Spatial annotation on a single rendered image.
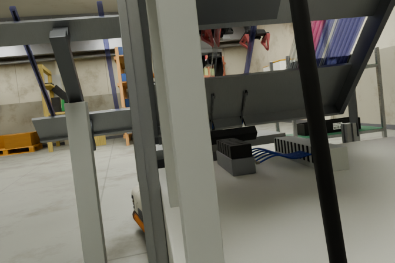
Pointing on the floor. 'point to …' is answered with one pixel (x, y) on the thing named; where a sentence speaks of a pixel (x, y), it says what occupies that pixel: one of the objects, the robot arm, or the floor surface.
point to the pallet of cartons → (10, 141)
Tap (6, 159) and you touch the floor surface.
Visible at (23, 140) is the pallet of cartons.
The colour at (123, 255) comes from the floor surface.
